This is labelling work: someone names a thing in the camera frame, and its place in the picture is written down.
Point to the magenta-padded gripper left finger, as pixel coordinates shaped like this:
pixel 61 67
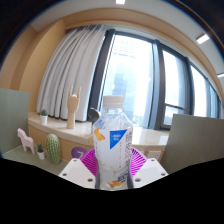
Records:
pixel 79 172

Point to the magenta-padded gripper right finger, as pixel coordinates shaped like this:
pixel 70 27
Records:
pixel 150 170

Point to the clear plastic water bottle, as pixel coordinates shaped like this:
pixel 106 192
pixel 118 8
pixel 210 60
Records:
pixel 112 143

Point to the round purple number sign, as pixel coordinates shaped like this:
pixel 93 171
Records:
pixel 77 153

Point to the tall green cactus ornament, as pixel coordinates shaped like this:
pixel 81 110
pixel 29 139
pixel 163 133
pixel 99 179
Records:
pixel 53 148

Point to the small plant in white pot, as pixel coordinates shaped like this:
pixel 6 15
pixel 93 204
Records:
pixel 43 118
pixel 40 154

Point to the grey-green desk partition panel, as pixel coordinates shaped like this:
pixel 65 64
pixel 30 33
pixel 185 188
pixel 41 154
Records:
pixel 193 143
pixel 13 120

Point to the black horse figurine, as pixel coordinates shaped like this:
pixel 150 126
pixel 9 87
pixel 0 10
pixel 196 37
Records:
pixel 93 115

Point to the pink horse figurine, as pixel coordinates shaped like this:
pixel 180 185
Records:
pixel 26 140

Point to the wooden hand model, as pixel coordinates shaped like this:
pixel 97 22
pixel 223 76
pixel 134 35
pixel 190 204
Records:
pixel 72 110

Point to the dark-framed window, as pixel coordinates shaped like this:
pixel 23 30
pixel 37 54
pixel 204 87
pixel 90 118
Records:
pixel 133 73

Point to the white pleated curtain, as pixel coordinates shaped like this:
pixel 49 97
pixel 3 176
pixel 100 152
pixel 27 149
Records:
pixel 70 73

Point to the ceiling lights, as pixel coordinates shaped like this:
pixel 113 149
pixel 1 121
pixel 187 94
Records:
pixel 202 38

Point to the white wall socket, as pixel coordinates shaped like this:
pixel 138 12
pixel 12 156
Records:
pixel 154 154

